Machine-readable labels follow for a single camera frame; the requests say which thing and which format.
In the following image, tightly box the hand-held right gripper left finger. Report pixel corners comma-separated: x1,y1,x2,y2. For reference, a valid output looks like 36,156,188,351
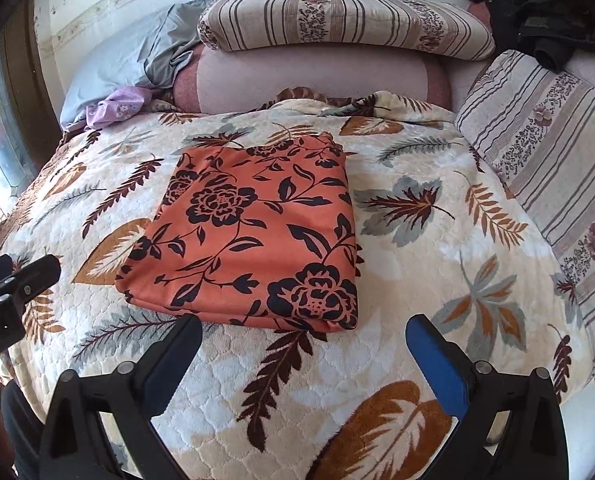
38,314,203,480

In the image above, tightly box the person's dark clothing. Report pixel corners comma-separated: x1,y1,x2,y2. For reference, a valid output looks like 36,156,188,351
0,380,53,480

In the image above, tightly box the grey garment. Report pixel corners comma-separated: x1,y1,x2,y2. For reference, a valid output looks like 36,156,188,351
145,2,213,88

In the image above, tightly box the stained glass window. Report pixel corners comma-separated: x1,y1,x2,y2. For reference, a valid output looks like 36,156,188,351
0,35,41,226

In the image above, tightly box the long striped floral pillow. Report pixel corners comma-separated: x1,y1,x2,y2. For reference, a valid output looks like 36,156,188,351
198,0,497,61

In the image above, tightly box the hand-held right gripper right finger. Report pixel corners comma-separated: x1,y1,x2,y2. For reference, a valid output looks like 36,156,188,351
406,314,571,480

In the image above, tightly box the light blue pillow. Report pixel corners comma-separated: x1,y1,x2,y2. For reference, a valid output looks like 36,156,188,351
59,2,213,131

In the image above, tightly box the black clothing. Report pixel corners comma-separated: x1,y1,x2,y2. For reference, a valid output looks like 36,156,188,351
457,0,595,72

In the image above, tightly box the purple floral cloth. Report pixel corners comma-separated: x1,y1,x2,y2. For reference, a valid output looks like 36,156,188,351
85,86,151,128

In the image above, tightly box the orange black floral garment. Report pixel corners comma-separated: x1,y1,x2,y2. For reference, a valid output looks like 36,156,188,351
115,131,361,333

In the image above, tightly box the cream leaf-print blanket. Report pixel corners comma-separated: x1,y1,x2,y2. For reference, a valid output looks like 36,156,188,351
0,89,595,480

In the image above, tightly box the pink bolster cushion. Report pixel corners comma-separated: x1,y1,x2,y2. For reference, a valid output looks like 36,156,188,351
172,42,453,113

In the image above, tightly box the wide striped floral pillow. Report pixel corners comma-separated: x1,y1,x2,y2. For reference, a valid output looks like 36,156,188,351
455,50,595,391

